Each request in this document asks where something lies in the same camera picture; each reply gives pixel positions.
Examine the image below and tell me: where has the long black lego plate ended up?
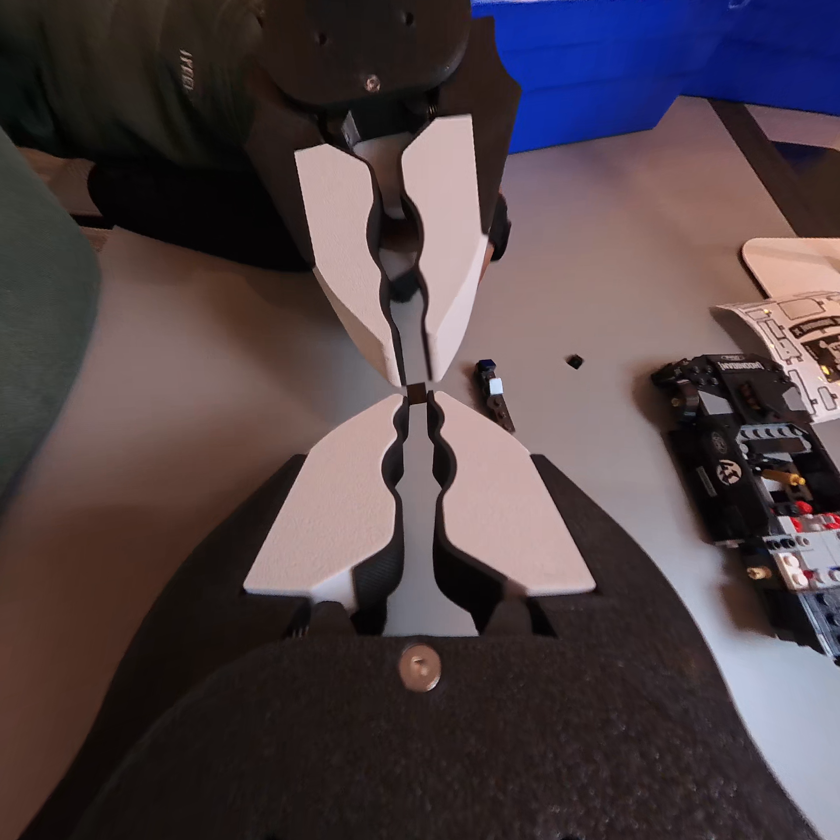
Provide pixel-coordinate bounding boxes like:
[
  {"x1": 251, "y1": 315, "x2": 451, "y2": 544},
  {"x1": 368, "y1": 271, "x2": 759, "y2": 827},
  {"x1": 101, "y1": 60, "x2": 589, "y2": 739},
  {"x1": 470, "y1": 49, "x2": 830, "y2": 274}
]
[{"x1": 472, "y1": 356, "x2": 518, "y2": 435}]

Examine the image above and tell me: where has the person's left forearm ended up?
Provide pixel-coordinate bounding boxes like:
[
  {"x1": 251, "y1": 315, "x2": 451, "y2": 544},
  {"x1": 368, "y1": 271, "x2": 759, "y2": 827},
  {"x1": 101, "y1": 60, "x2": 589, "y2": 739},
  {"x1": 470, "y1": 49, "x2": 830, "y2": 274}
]
[{"x1": 0, "y1": 0, "x2": 296, "y2": 174}]

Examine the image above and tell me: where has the person's green sweatshirt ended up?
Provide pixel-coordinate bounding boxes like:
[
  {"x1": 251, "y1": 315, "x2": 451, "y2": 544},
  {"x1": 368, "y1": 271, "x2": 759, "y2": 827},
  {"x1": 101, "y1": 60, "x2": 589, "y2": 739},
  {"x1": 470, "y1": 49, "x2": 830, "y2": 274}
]
[{"x1": 0, "y1": 129, "x2": 105, "y2": 506}]

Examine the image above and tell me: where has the black lego car model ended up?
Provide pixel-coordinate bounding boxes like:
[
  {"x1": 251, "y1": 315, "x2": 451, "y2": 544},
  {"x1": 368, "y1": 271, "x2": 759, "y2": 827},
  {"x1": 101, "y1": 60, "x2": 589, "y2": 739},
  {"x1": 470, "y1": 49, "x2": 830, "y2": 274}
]
[{"x1": 651, "y1": 352, "x2": 840, "y2": 662}]

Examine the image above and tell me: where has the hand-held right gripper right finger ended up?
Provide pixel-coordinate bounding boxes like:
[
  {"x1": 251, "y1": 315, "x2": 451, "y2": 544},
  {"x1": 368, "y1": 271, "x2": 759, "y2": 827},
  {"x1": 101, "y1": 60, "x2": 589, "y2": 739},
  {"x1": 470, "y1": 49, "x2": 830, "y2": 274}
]
[{"x1": 431, "y1": 394, "x2": 599, "y2": 599}]

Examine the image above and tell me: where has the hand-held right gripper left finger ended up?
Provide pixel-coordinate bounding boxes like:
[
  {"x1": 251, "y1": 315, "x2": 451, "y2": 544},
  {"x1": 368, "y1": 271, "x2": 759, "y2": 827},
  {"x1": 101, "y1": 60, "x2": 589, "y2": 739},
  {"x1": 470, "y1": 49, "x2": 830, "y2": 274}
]
[{"x1": 246, "y1": 394, "x2": 403, "y2": 599}]

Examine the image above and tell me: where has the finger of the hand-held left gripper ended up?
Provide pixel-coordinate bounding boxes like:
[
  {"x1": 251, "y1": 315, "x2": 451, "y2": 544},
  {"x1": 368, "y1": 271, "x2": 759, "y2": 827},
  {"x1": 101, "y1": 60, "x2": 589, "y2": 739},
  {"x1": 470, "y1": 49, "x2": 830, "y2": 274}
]
[
  {"x1": 294, "y1": 136, "x2": 406, "y2": 391},
  {"x1": 402, "y1": 115, "x2": 481, "y2": 387}
]

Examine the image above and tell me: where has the white sticker sheet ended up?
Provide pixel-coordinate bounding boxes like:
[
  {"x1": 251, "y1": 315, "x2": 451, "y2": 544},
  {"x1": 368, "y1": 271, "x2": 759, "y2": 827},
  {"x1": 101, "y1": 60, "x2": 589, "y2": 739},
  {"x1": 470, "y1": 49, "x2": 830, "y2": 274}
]
[{"x1": 716, "y1": 290, "x2": 840, "y2": 425}]

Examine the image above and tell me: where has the white tray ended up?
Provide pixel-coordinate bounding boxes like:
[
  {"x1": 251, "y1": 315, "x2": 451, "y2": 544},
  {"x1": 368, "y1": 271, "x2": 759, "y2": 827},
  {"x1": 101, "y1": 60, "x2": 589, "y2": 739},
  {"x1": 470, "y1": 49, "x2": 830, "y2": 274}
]
[{"x1": 741, "y1": 237, "x2": 840, "y2": 301}]

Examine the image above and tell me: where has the blue plastic bin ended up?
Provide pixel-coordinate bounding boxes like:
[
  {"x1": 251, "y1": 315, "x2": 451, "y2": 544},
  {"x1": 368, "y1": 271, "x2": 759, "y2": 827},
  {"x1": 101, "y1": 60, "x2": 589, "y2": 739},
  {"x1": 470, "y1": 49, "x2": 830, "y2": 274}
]
[{"x1": 470, "y1": 0, "x2": 840, "y2": 157}]

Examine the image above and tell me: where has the black mesh pad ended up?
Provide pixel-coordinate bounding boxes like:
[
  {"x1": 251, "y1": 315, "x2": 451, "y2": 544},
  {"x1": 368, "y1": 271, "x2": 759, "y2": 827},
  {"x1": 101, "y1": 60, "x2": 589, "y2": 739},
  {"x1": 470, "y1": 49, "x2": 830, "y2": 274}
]
[{"x1": 86, "y1": 155, "x2": 319, "y2": 273}]

